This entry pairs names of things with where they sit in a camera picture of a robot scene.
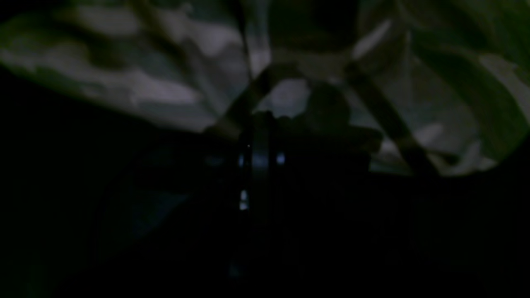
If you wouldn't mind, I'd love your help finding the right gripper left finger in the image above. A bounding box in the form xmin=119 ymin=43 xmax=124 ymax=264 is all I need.
xmin=203 ymin=63 xmax=290 ymax=141

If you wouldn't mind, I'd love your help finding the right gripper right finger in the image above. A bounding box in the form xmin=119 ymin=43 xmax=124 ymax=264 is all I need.
xmin=344 ymin=62 xmax=439 ymax=178

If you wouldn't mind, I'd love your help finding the camouflage t-shirt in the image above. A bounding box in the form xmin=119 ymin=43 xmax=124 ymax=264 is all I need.
xmin=1 ymin=0 xmax=529 ymax=177

